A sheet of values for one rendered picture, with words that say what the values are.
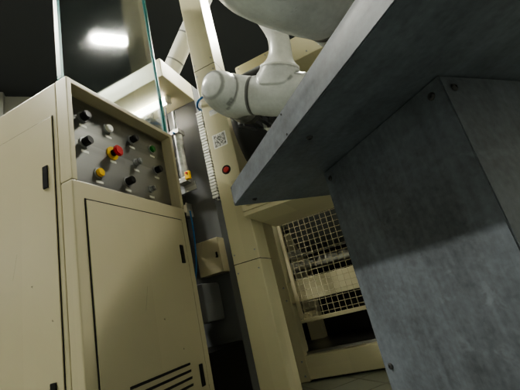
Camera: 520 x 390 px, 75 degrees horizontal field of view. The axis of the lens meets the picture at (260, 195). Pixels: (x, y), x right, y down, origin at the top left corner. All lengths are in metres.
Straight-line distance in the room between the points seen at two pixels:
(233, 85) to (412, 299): 0.64
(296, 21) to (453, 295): 0.41
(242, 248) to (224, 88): 0.82
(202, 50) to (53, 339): 1.49
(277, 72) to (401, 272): 0.57
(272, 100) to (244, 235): 0.78
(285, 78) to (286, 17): 0.35
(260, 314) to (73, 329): 0.72
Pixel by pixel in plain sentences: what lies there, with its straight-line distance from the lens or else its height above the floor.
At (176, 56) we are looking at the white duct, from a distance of 2.53.
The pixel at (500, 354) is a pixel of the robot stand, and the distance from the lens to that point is 0.44.
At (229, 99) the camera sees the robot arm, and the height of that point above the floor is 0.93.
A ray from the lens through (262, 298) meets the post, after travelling 1.47.
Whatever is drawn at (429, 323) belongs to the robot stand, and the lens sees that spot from 0.48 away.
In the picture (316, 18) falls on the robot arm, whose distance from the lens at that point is 0.55.
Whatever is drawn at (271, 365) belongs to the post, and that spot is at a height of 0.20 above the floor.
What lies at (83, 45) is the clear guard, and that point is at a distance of 1.55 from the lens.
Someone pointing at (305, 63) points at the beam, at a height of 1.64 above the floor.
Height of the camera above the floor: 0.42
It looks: 18 degrees up
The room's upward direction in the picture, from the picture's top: 14 degrees counter-clockwise
